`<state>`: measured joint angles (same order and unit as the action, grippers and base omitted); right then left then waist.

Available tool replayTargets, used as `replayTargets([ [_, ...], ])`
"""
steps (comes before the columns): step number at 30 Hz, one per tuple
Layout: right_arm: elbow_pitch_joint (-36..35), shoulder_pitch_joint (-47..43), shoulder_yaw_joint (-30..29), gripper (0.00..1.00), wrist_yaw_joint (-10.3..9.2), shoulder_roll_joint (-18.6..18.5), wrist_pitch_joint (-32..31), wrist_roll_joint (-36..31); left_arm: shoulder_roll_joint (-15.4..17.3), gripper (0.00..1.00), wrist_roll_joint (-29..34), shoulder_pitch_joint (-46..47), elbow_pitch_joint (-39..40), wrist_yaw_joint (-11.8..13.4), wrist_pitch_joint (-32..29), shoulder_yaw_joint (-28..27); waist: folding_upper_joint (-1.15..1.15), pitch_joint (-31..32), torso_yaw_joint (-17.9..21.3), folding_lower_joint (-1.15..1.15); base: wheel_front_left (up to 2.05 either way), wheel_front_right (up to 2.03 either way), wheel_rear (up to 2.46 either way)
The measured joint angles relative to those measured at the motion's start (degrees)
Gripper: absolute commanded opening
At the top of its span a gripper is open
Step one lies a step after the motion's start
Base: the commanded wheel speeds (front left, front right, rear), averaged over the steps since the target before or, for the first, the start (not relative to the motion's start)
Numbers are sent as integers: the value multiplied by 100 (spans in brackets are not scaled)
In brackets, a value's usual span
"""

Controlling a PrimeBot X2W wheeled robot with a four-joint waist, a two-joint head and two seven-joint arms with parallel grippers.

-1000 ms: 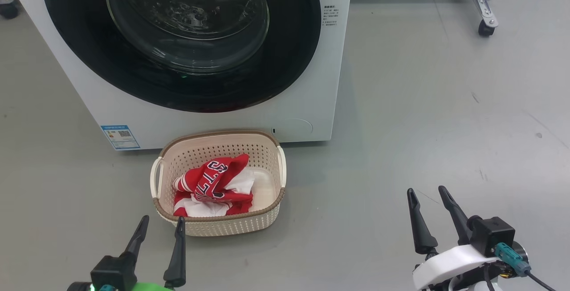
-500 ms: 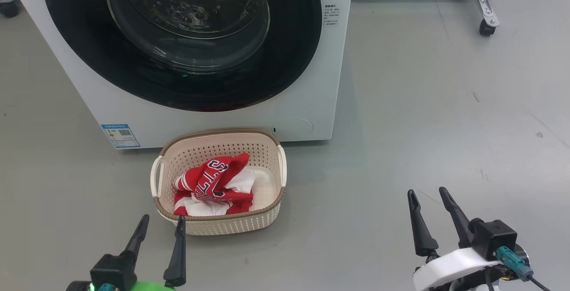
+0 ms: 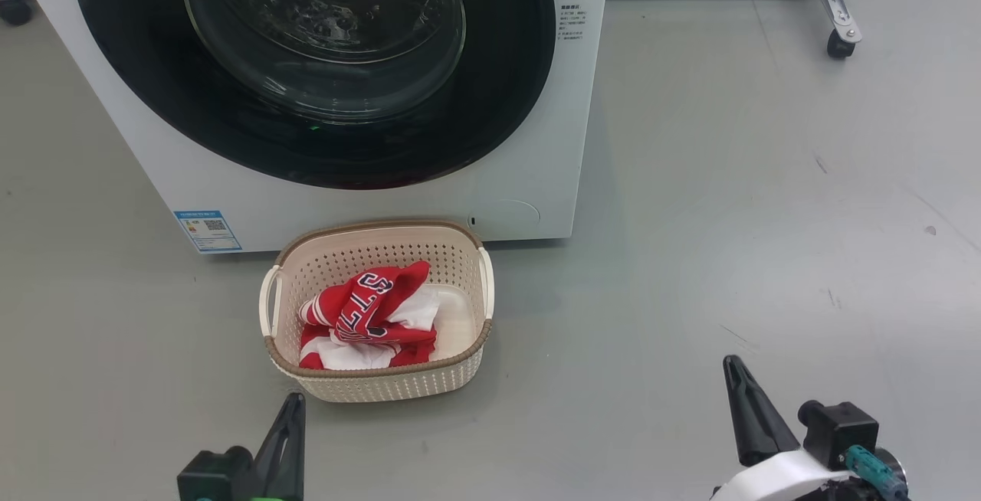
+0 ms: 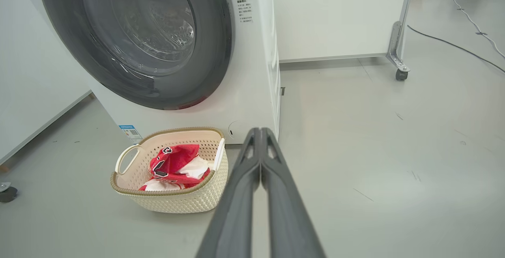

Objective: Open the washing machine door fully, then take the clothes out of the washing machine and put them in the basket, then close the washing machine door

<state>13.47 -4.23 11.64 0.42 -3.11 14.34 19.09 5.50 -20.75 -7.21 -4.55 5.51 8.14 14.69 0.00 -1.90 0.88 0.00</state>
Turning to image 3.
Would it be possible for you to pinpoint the teal cable connector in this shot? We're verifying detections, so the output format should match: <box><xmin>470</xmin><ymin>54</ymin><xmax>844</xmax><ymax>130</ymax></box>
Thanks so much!
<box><xmin>845</xmin><ymin>445</ymin><xmax>909</xmax><ymax>500</ymax></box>

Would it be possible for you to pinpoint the cream perforated laundry basket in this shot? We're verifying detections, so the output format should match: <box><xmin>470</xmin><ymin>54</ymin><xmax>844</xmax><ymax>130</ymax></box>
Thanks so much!
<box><xmin>259</xmin><ymin>219</ymin><xmax>495</xmax><ymax>404</ymax></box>

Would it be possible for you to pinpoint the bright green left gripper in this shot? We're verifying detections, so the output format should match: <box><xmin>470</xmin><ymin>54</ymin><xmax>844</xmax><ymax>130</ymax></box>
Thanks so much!
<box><xmin>195</xmin><ymin>392</ymin><xmax>306</xmax><ymax>501</ymax></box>

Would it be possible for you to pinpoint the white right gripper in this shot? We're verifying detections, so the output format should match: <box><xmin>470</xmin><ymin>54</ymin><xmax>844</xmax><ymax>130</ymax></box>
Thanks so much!
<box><xmin>709</xmin><ymin>355</ymin><xmax>844</xmax><ymax>501</ymax></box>

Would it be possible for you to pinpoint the blue energy label sticker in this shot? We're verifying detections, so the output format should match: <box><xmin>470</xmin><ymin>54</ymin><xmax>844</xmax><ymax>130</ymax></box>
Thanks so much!
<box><xmin>173</xmin><ymin>210</ymin><xmax>243</xmax><ymax>254</ymax></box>

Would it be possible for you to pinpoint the red and white jersey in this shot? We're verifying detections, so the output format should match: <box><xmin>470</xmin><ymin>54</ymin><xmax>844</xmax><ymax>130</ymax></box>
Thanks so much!
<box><xmin>297</xmin><ymin>260</ymin><xmax>441</xmax><ymax>370</ymax></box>

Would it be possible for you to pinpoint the black text notice sticker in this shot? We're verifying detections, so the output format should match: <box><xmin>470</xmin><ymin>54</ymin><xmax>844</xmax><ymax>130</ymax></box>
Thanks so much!
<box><xmin>558</xmin><ymin>3</ymin><xmax>589</xmax><ymax>42</ymax></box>

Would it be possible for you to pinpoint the glass washing machine door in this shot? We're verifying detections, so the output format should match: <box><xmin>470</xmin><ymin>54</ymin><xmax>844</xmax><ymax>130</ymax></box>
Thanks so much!
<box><xmin>71</xmin><ymin>0</ymin><xmax>556</xmax><ymax>191</ymax></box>

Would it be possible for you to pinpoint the white front-load washing machine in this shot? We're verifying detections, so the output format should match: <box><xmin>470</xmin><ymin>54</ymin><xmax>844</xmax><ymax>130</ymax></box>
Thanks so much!
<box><xmin>11</xmin><ymin>0</ymin><xmax>612</xmax><ymax>254</ymax></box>

